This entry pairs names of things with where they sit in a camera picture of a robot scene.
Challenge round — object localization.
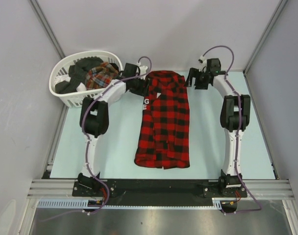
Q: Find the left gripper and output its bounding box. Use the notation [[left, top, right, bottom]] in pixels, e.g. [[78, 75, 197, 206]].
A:
[[130, 74, 150, 97]]

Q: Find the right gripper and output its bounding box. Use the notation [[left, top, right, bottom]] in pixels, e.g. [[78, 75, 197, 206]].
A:
[[184, 67, 210, 89]]

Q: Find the red black plaid shirt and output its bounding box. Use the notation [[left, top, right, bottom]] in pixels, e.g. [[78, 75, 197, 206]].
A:
[[134, 70, 190, 169]]

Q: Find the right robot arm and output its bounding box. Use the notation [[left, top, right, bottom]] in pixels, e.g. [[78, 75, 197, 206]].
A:
[[185, 56, 251, 200]]

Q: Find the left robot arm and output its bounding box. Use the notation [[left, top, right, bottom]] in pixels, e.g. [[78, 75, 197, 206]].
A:
[[77, 62, 152, 196]]

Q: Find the multicolour plaid shirt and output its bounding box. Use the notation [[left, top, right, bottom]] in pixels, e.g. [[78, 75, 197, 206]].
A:
[[84, 62, 119, 90]]

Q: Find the white garment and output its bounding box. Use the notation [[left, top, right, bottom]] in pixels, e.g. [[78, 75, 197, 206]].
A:
[[54, 75, 87, 94]]

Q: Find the dark grey garment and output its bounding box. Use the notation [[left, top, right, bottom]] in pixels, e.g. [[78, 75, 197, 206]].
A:
[[55, 57, 103, 94]]

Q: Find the white laundry basket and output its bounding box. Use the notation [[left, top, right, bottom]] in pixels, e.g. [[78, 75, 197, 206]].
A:
[[49, 50, 123, 108]]

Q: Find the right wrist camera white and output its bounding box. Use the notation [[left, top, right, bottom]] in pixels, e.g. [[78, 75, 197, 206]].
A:
[[198, 56, 207, 72]]

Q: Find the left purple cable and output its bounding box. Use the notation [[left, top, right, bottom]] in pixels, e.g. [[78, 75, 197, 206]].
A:
[[40, 56, 153, 222]]

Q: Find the right aluminium corner post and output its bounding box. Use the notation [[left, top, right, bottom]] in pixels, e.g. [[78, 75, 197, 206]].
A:
[[243, 0, 289, 75]]

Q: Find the aluminium corner post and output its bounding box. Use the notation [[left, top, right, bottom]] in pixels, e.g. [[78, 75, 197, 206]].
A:
[[243, 0, 289, 75], [28, 0, 65, 59]]

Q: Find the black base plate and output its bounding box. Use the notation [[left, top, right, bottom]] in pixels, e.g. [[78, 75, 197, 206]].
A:
[[72, 179, 235, 202]]

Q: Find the white cable duct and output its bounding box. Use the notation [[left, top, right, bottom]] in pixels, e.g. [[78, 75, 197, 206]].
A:
[[37, 198, 222, 210]]

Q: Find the left aluminium corner post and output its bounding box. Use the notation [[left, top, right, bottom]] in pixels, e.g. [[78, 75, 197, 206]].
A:
[[28, 0, 65, 59]]

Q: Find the aluminium frame rail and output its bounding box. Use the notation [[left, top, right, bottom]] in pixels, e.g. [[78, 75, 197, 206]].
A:
[[27, 179, 295, 200]]

